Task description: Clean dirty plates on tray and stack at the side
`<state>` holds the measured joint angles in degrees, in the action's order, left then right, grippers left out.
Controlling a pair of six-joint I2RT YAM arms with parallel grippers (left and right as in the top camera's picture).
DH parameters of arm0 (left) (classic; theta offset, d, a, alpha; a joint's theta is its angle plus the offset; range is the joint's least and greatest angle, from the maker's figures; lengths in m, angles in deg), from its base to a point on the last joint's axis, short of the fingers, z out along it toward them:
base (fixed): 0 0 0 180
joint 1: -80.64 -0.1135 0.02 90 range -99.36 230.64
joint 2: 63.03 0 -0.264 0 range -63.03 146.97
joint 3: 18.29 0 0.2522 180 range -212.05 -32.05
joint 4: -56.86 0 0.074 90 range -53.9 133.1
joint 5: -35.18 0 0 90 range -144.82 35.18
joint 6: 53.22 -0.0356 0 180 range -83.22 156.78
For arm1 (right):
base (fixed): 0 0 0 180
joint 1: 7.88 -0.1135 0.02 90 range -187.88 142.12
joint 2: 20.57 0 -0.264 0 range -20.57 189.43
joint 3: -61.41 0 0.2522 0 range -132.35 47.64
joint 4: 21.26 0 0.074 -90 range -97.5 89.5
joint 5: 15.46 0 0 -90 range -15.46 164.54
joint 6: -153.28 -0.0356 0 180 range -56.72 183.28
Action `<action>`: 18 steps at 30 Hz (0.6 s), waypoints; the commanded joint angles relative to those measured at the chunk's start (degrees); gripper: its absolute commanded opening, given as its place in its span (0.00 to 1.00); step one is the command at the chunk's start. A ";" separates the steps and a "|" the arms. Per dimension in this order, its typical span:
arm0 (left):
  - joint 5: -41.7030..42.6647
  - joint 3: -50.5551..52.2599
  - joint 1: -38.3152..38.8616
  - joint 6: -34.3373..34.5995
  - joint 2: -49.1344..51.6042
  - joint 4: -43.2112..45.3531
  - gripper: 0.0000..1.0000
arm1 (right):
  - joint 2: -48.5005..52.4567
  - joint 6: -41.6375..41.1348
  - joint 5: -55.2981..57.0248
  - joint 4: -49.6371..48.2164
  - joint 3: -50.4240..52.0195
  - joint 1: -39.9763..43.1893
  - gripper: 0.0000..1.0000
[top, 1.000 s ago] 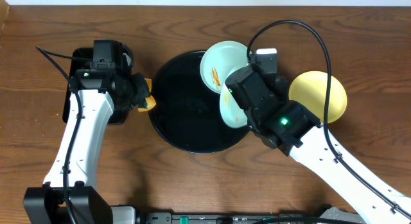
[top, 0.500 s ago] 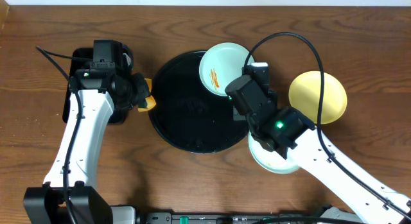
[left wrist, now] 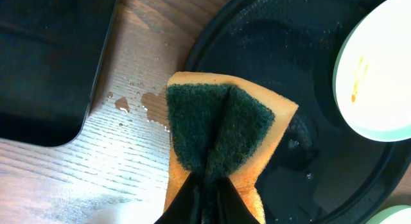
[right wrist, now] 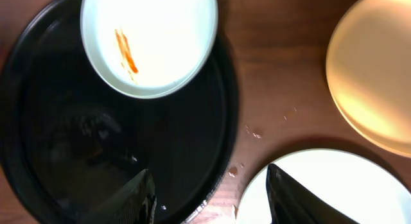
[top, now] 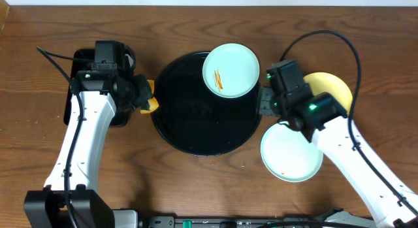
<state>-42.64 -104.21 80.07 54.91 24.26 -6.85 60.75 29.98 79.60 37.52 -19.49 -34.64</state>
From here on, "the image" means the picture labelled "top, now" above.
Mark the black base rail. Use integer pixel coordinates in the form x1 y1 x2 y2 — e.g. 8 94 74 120
143 216 330 228

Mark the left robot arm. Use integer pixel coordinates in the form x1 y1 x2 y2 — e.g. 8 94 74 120
24 71 158 227

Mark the light blue plate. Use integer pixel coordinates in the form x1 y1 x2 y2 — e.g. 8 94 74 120
202 43 260 99
260 123 323 182

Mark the round black tray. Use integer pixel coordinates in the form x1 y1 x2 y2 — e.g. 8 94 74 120
152 52 261 156

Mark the yellow green sponge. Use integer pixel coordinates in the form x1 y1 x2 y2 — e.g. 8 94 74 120
140 80 159 114

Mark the black rectangular bin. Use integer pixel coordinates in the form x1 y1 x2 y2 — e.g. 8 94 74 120
63 48 131 127

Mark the yellow plate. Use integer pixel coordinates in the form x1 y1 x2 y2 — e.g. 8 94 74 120
304 72 353 114

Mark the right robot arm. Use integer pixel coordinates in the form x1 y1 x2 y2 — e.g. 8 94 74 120
261 116 417 227

